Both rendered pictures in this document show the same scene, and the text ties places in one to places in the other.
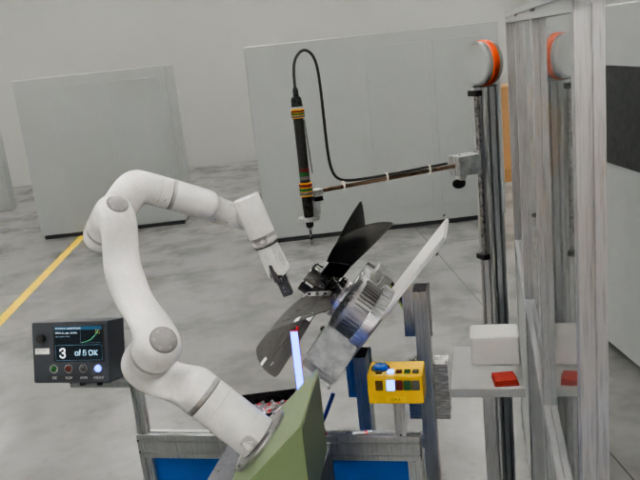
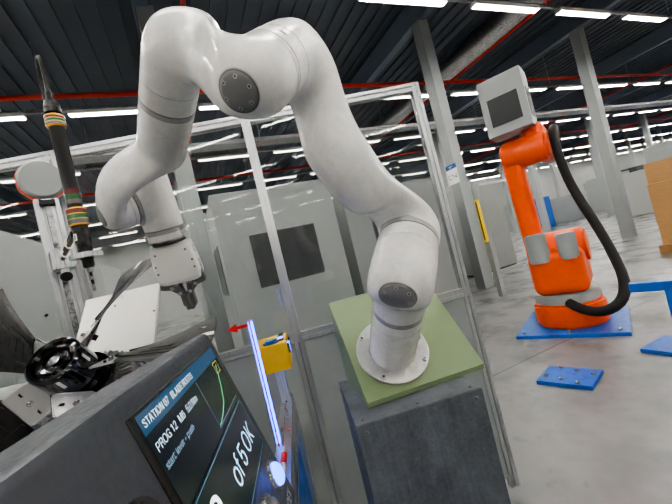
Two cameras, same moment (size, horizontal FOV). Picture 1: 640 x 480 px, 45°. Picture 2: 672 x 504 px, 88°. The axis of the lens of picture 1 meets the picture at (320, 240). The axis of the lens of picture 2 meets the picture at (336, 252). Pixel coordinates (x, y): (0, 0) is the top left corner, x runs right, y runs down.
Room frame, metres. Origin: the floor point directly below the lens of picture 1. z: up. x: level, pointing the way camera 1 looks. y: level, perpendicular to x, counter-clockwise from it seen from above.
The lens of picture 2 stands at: (2.21, 1.05, 1.30)
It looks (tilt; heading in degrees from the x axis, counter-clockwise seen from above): 1 degrees up; 250
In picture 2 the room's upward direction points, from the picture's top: 14 degrees counter-clockwise
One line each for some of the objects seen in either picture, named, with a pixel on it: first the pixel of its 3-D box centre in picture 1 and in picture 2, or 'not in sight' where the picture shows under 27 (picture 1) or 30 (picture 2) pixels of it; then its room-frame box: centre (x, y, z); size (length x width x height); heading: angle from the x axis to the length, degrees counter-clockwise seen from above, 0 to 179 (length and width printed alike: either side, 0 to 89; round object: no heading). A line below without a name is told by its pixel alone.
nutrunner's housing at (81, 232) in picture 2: (302, 159); (68, 178); (2.48, 0.03, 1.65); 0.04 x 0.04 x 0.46
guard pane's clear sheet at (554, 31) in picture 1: (533, 189); (178, 249); (2.32, -0.67, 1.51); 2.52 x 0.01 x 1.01; 167
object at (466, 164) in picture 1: (466, 164); (62, 260); (2.72, -0.55, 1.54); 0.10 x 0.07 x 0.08; 112
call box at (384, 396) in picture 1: (397, 384); (275, 354); (2.07, -0.18, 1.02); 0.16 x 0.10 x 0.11; 77
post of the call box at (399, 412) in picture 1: (399, 414); (282, 383); (2.07, -0.18, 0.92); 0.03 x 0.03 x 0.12; 77
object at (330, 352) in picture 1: (329, 354); not in sight; (2.43, 0.01, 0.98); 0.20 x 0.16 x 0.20; 77
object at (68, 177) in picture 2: (301, 150); (66, 168); (2.48, 0.03, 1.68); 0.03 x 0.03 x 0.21
